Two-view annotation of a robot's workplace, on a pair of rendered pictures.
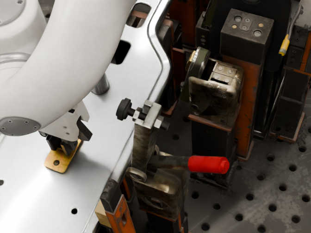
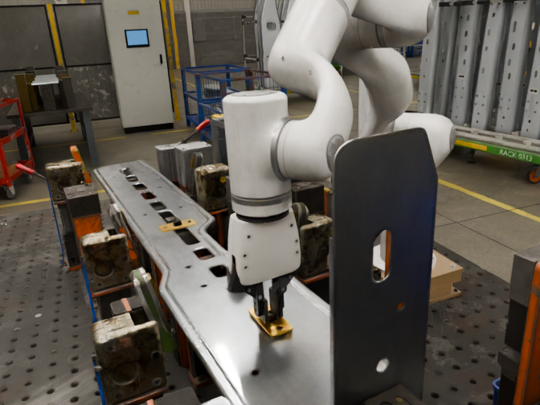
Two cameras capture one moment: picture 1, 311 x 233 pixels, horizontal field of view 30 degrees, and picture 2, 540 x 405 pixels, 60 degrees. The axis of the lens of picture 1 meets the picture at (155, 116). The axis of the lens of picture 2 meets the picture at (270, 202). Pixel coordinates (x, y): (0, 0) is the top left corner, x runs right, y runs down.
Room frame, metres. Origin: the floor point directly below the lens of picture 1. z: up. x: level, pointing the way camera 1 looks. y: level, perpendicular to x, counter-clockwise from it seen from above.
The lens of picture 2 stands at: (0.09, 0.66, 1.42)
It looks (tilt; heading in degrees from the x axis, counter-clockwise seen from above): 20 degrees down; 303
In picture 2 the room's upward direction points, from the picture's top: 3 degrees counter-clockwise
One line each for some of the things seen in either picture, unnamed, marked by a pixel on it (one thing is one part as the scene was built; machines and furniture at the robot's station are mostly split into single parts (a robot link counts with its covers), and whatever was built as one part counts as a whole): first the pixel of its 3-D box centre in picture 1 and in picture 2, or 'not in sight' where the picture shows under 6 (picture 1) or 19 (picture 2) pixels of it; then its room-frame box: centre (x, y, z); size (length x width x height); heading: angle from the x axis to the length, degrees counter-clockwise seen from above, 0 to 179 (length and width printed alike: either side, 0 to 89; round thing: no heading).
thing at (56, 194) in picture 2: not in sight; (74, 215); (1.44, -0.22, 0.88); 0.15 x 0.11 x 0.36; 60
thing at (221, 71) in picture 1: (215, 129); (314, 300); (0.49, -0.11, 0.88); 0.11 x 0.09 x 0.37; 60
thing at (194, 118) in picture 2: not in sight; (215, 99); (4.73, -5.15, 0.48); 1.20 x 0.80 x 0.95; 142
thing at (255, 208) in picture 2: not in sight; (263, 199); (0.43, 0.15, 1.20); 0.09 x 0.08 x 0.03; 60
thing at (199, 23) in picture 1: (206, 65); not in sight; (0.65, -0.12, 0.84); 0.04 x 0.03 x 0.29; 150
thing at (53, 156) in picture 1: (64, 145); (269, 316); (0.43, 0.15, 1.01); 0.08 x 0.04 x 0.01; 150
